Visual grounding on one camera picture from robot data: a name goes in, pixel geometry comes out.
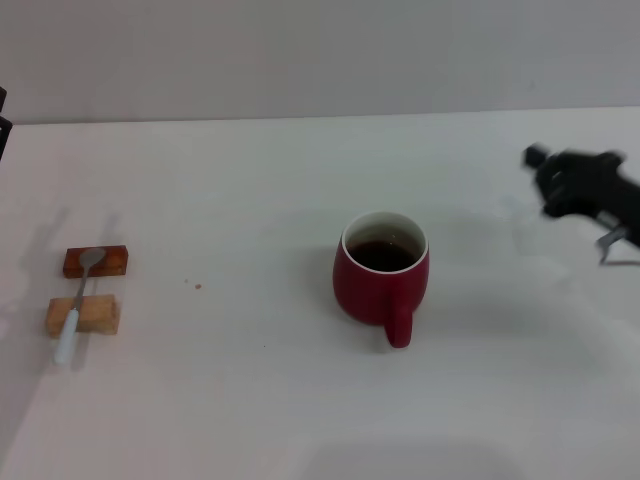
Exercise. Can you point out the red ceramic mug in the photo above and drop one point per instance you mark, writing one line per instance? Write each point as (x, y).
(380, 295)

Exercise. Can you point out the light wooden block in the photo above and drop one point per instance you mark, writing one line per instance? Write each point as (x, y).
(100, 312)

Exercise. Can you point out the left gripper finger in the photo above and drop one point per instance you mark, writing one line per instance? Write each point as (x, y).
(2, 100)
(4, 137)

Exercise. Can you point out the dark brown wooden block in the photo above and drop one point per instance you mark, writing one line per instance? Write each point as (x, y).
(116, 260)

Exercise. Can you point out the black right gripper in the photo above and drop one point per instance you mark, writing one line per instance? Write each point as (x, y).
(612, 190)

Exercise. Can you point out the dark coffee liquid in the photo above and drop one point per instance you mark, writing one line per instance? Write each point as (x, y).
(382, 256)

